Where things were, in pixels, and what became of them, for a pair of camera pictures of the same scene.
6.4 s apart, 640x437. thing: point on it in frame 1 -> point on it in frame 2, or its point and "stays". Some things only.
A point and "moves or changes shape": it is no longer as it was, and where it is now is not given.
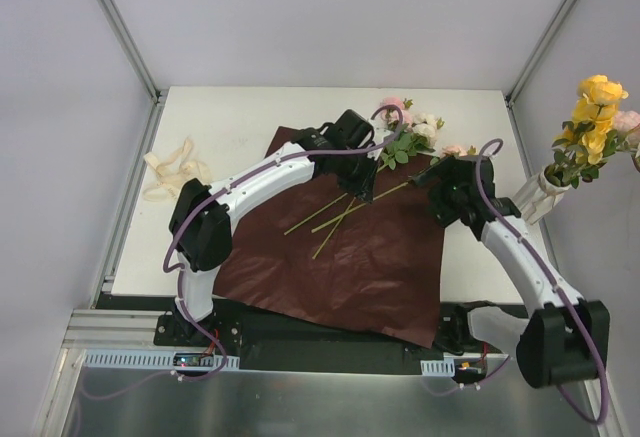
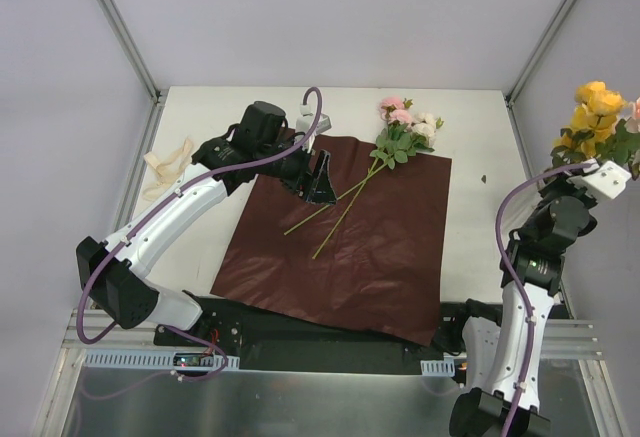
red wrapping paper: x=317 y=247 stays
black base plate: x=276 y=346 stays
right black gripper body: x=435 y=177 -> x=552 y=187
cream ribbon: x=174 y=170 stays
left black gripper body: x=357 y=177 -> x=304 y=175
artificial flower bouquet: x=415 y=134 moves or changes shape
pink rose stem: x=627 y=124 moves or changes shape
